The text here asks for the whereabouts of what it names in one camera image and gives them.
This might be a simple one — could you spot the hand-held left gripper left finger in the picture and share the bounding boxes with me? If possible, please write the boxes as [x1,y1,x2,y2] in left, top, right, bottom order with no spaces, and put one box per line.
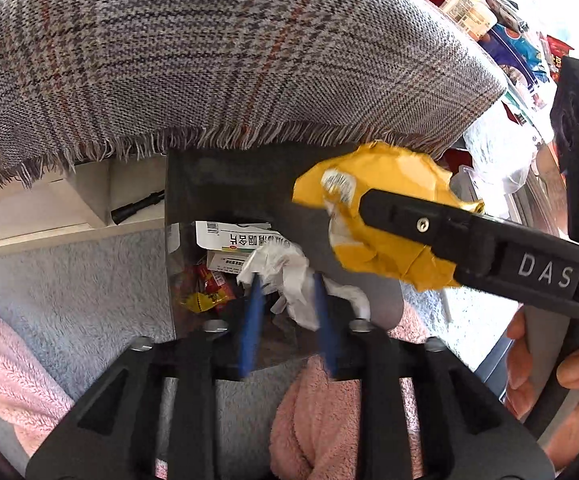
[25,275,270,480]

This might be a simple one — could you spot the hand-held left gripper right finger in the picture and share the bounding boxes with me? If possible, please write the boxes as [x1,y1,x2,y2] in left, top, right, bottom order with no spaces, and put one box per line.
[312,271,556,480]

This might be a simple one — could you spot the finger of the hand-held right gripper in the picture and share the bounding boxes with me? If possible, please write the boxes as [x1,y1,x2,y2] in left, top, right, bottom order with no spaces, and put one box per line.
[359,188,509,282]

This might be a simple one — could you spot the yellow wrapper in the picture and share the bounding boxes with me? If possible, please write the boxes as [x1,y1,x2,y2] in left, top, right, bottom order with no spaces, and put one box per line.
[292,141,485,292]

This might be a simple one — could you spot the small yellow packet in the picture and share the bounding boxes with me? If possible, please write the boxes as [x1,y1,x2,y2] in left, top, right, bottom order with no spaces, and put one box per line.
[179,291,220,314]

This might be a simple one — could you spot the torn white green carton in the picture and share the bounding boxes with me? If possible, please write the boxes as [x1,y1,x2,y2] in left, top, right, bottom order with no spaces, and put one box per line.
[206,250,256,275]

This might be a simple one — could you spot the blue white medicine box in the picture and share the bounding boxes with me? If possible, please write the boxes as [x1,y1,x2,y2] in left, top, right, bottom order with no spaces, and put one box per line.
[195,220,291,252]

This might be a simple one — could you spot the dark grey trash bin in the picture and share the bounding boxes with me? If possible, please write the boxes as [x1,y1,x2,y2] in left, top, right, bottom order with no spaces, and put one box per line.
[164,141,406,373]

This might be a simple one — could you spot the pink fuzzy pants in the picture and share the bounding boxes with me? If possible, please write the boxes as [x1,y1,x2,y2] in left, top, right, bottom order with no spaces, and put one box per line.
[0,304,433,480]

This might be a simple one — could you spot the clear plastic bag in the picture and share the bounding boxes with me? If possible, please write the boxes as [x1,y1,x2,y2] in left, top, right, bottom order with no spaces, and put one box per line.
[463,114,536,197]

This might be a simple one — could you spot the black flashlight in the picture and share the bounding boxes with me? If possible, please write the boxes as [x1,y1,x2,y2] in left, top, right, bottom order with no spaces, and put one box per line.
[110,190,166,225]

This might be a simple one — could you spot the red snack bag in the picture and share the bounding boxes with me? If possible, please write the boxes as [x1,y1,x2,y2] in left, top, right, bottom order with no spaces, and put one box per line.
[544,35,576,84]

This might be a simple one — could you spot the white bottle yellow cap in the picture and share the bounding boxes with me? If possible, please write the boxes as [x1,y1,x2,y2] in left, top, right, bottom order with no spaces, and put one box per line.
[439,0,499,42]

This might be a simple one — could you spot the grey plaid tablecloth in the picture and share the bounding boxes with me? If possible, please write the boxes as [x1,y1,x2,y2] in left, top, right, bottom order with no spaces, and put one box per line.
[0,0,507,193]

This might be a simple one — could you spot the white wooden table frame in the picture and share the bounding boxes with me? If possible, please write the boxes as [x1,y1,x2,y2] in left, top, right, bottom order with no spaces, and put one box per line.
[0,154,170,262]

